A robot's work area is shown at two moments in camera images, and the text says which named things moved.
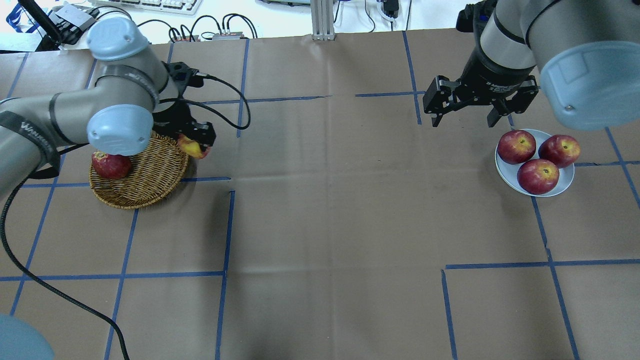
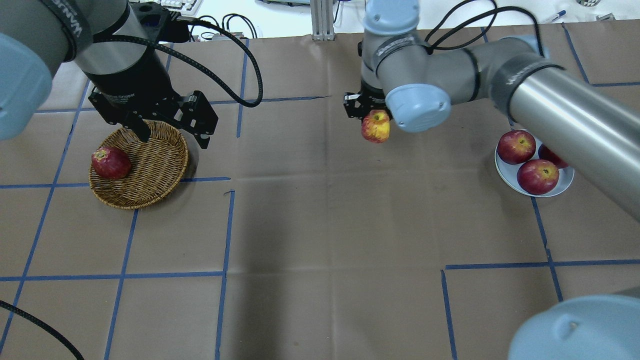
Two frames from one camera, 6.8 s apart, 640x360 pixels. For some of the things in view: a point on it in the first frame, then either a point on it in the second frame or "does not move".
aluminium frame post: (322, 20) does not move
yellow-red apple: (192, 148) to (376, 126)
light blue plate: (509, 172) does not move
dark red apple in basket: (111, 166) does not move
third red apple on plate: (538, 176) does not move
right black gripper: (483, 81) to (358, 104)
